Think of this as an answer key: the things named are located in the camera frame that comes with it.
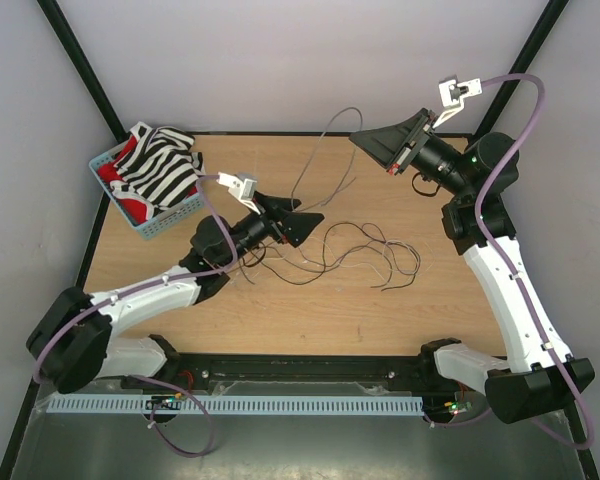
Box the white wire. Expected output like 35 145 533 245
229 236 437 289

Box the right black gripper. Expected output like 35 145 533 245
350 107 472 199

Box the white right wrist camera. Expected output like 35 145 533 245
432 76 482 129

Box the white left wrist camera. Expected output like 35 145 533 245
217 172 260 214

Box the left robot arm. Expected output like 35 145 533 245
26 192 324 394

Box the light blue plastic basket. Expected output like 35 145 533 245
89 147 207 242

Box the light blue slotted cable duct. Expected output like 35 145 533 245
46 394 423 417

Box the purple cable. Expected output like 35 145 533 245
31 173 241 458
423 73 595 451

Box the grey wire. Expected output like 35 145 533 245
289 106 365 208

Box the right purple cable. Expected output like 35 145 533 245
423 73 595 451

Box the red cloth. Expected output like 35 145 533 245
97 137 155 225

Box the purple wire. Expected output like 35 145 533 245
259 222 411 276

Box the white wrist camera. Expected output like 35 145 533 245
217 172 260 214
432 76 482 129

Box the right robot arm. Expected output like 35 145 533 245
350 109 595 424

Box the zebra striped cloth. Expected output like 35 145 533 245
117 122 204 218

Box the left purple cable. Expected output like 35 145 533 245
31 173 241 458

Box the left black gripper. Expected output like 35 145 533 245
222 191 323 269

